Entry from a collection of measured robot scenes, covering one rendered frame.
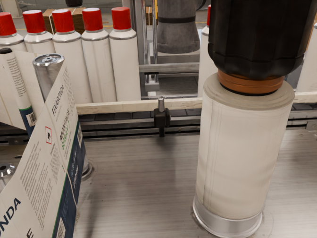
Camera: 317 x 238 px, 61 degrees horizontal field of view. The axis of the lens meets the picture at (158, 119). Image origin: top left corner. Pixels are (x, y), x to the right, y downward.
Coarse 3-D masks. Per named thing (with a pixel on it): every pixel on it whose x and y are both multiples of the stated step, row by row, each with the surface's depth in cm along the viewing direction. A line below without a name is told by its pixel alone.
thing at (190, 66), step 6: (144, 66) 57; (150, 66) 57; (156, 66) 57; (162, 66) 57; (168, 66) 57; (174, 66) 57; (180, 66) 57; (186, 66) 58; (192, 66) 58; (198, 66) 58
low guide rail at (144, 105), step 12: (300, 96) 55; (312, 96) 55; (84, 108) 53; (96, 108) 54; (108, 108) 54; (120, 108) 54; (132, 108) 54; (144, 108) 54; (168, 108) 55; (180, 108) 55; (192, 108) 55
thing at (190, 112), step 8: (176, 96) 63; (184, 96) 62; (192, 96) 62; (296, 104) 58; (304, 104) 58; (120, 112) 57; (136, 112) 57; (144, 112) 57; (152, 112) 57; (176, 112) 57; (184, 112) 57; (192, 112) 57; (200, 112) 56; (80, 120) 55; (88, 120) 55; (96, 120) 55; (104, 120) 55
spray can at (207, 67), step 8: (208, 8) 48; (208, 16) 48; (208, 24) 49; (208, 32) 49; (200, 48) 52; (200, 56) 52; (208, 56) 51; (200, 64) 53; (208, 64) 52; (200, 72) 54; (208, 72) 52; (216, 72) 52; (200, 80) 55; (200, 88) 55; (200, 96) 56
